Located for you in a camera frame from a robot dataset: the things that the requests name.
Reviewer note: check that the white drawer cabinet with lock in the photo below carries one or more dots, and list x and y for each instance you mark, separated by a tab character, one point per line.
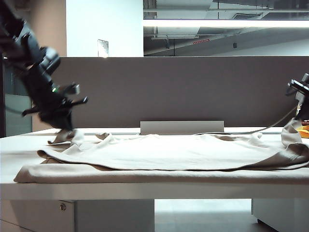
36	216

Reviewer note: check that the long ceiling light strip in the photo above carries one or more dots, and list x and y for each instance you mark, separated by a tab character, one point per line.
224	23

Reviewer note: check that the metal wall plate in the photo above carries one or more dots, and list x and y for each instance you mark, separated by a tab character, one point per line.
103	49

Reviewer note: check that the yellow orange cloth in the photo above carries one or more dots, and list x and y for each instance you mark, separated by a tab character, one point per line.
304	131

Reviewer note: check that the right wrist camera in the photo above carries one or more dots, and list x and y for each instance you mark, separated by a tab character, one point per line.
306	77

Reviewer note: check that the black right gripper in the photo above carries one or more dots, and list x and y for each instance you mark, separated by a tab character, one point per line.
301	93

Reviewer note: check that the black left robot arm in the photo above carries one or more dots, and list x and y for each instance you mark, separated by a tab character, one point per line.
31	72

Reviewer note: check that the dark glass door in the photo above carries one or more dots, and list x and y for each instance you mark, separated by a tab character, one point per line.
14	123

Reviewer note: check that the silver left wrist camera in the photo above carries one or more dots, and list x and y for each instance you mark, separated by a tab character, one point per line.
73	89

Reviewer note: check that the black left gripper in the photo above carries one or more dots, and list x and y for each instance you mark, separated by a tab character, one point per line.
58	106

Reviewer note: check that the white plain cabinet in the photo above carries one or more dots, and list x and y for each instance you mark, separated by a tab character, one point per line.
285	212

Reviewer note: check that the ceiling air vent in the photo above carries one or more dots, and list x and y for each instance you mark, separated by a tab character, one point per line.
247	16

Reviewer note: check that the white desk support panel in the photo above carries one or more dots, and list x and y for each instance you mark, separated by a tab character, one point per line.
116	215

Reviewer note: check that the beige T-shirt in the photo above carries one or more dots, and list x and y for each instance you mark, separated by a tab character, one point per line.
169	157

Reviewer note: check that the round silver drawer lock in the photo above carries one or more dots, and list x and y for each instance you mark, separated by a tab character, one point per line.
63	207

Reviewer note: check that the grey fabric desk divider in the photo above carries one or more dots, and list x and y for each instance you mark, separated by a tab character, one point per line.
181	91

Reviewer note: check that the red ceiling sign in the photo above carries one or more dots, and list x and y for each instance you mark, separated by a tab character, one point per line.
200	41

